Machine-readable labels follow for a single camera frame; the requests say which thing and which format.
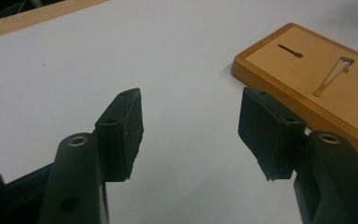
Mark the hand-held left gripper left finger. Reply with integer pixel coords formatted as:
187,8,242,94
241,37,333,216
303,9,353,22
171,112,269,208
94,87,145,183

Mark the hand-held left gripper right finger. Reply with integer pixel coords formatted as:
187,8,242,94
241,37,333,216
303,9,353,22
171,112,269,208
238,87,307,181

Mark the wooden rectangular box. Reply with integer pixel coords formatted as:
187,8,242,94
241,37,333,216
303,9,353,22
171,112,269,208
231,21,358,169

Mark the white paper sheet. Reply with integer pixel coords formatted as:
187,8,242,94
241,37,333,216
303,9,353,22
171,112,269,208
0,0,358,224

